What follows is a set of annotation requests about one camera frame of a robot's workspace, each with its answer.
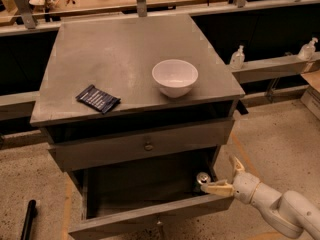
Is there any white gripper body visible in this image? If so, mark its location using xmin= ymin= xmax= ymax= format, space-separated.
xmin=233 ymin=172 xmax=260 ymax=204

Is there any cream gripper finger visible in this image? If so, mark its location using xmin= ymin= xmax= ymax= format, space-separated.
xmin=201 ymin=180 xmax=234 ymax=197
xmin=229 ymin=156 xmax=245 ymax=176

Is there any crushed green can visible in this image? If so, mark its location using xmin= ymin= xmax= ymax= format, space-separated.
xmin=193 ymin=172 xmax=211 ymax=193

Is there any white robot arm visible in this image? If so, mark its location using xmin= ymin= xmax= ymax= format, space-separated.
xmin=197 ymin=156 xmax=320 ymax=240

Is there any grey open middle drawer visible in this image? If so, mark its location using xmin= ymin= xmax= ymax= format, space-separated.
xmin=69 ymin=148 xmax=233 ymax=240

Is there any grey drawer cabinet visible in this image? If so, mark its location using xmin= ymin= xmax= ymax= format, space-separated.
xmin=30 ymin=13 xmax=247 ymax=240

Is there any grey top drawer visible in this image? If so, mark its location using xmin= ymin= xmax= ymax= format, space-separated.
xmin=49 ymin=118 xmax=234 ymax=171

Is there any clear sanitizer bottle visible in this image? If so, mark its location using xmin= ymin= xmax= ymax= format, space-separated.
xmin=230 ymin=45 xmax=245 ymax=69
xmin=298 ymin=37 xmax=318 ymax=61

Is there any white bowl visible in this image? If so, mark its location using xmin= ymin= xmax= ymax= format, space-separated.
xmin=152 ymin=59 xmax=199 ymax=98

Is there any dark blue snack packet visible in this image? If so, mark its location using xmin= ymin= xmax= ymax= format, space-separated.
xmin=76 ymin=85 xmax=120 ymax=114

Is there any black cylindrical bar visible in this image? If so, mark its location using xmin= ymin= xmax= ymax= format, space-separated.
xmin=20 ymin=200 xmax=37 ymax=240

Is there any grey metal railing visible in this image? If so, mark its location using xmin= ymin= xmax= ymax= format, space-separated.
xmin=0 ymin=0 xmax=320 ymax=121

